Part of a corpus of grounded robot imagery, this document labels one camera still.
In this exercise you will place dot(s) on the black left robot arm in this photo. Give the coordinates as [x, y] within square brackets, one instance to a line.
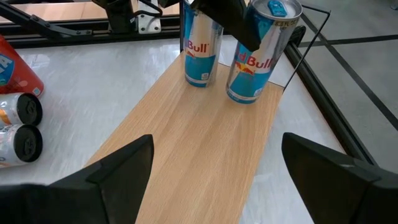
[119, 15]

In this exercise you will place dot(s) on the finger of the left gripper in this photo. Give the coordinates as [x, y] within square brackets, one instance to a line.
[230, 21]

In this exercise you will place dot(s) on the blue Red Bull can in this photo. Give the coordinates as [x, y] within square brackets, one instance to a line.
[252, 77]
[202, 62]

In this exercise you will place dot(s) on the red Fanta soda can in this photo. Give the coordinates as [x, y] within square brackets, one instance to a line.
[18, 71]

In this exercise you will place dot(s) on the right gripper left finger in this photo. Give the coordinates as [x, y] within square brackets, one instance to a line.
[93, 193]

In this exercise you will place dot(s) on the white orange Celsius can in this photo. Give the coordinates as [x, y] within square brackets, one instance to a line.
[28, 143]
[29, 109]

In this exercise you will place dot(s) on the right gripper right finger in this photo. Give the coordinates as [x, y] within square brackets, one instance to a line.
[342, 193]

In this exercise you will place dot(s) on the white glossy table mat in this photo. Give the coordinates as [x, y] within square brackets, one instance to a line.
[93, 93]

